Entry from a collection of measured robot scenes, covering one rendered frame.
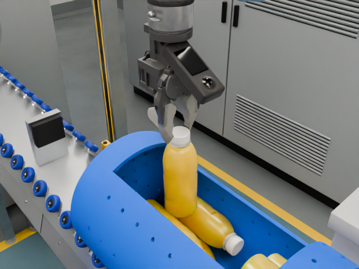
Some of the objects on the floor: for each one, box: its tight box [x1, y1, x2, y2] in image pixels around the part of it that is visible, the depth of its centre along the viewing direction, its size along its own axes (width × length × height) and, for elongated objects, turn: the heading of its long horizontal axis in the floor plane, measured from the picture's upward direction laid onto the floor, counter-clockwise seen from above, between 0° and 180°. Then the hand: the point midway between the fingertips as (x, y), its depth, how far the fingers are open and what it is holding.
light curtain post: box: [91, 0, 128, 143], centre depth 157 cm, size 6×6×170 cm
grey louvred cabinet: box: [123, 0, 359, 210], centre depth 258 cm, size 54×215×145 cm, turn 42°
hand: (179, 134), depth 76 cm, fingers closed on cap, 4 cm apart
